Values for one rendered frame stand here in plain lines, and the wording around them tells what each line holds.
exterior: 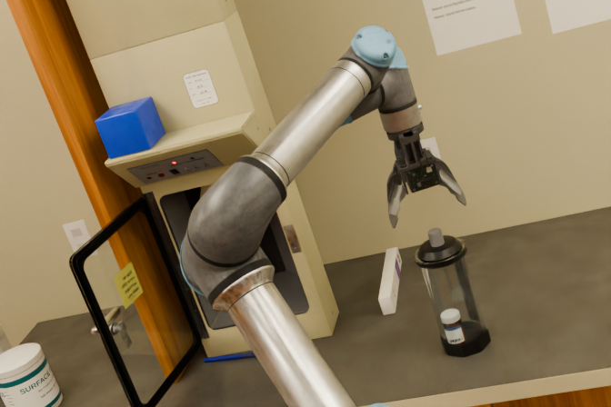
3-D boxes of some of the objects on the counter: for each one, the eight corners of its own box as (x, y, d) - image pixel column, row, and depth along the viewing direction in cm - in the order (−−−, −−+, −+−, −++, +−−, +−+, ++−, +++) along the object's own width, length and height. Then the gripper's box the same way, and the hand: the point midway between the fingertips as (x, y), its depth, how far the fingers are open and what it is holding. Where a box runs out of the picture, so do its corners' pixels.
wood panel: (221, 284, 261) (26, -225, 217) (231, 282, 260) (37, -230, 216) (166, 384, 216) (-92, -232, 173) (177, 382, 216) (-79, -237, 172)
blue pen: (206, 361, 221) (205, 357, 221) (257, 354, 216) (256, 351, 216) (205, 363, 220) (203, 359, 220) (256, 357, 215) (255, 353, 215)
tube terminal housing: (233, 306, 245) (129, 33, 221) (347, 283, 236) (253, -4, 212) (206, 358, 222) (88, 60, 198) (333, 335, 214) (225, 20, 189)
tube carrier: (483, 319, 197) (457, 232, 191) (497, 342, 187) (472, 251, 180) (435, 335, 197) (408, 248, 191) (446, 360, 187) (419, 268, 180)
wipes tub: (27, 396, 233) (4, 346, 229) (72, 388, 230) (48, 338, 225) (3, 428, 221) (-23, 376, 217) (49, 421, 218) (24, 368, 213)
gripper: (358, 150, 170) (387, 243, 177) (459, 117, 170) (485, 213, 176) (353, 138, 179) (380, 228, 185) (449, 106, 178) (474, 198, 184)
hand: (429, 216), depth 183 cm, fingers open, 14 cm apart
